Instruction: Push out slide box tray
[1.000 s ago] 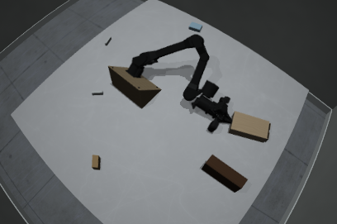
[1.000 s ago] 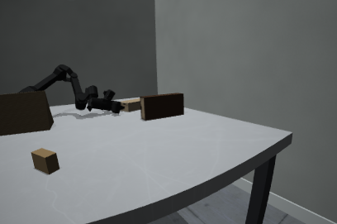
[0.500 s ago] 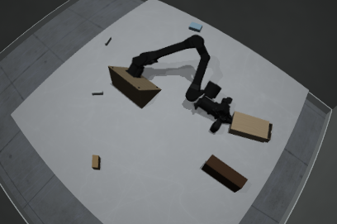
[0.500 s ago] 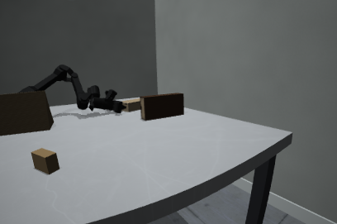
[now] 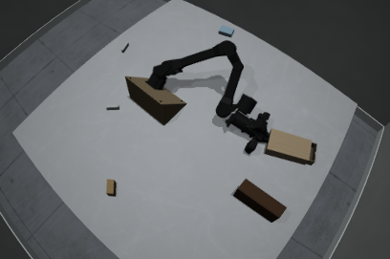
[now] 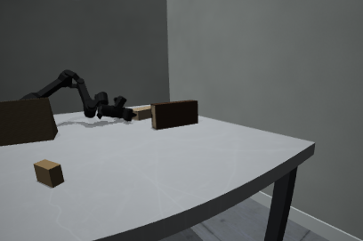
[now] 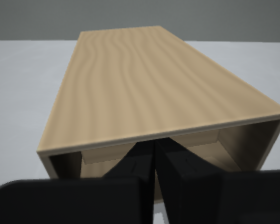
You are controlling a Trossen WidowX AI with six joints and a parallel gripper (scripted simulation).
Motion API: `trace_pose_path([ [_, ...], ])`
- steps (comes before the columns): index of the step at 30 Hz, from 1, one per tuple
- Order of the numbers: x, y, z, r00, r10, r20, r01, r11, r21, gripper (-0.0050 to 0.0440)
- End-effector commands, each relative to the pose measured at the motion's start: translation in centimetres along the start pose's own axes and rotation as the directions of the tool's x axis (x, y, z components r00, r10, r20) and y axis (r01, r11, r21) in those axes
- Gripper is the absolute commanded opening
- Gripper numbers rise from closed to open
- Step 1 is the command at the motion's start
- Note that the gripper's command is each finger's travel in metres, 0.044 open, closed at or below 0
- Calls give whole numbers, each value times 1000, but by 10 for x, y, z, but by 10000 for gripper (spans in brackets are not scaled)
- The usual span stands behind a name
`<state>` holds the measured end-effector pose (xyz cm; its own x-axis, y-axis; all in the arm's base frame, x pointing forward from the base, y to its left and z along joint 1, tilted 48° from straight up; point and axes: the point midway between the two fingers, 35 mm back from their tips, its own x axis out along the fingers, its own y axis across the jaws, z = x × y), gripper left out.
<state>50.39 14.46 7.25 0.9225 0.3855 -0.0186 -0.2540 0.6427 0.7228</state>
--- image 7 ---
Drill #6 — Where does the light wooden slide box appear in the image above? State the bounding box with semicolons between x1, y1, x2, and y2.
36;26;280;179

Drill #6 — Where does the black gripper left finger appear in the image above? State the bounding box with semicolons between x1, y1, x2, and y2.
0;139;155;224

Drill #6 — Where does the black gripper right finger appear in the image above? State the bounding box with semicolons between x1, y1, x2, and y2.
155;137;280;224

